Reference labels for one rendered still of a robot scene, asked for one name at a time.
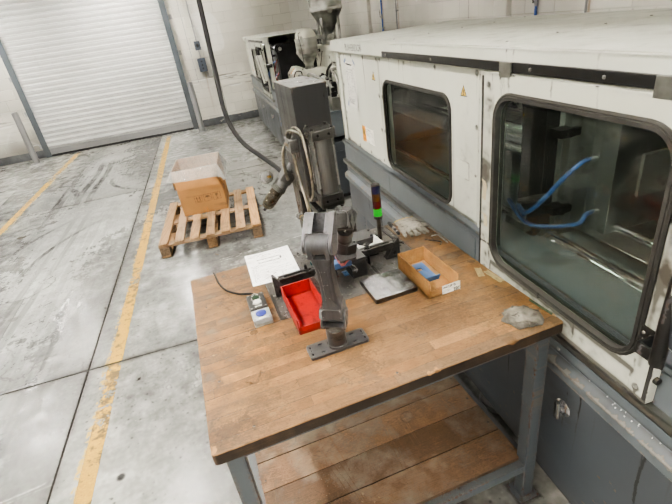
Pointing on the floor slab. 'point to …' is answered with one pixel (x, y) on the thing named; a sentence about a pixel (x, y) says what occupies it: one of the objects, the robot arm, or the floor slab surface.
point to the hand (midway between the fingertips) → (342, 263)
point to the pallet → (176, 224)
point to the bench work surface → (369, 393)
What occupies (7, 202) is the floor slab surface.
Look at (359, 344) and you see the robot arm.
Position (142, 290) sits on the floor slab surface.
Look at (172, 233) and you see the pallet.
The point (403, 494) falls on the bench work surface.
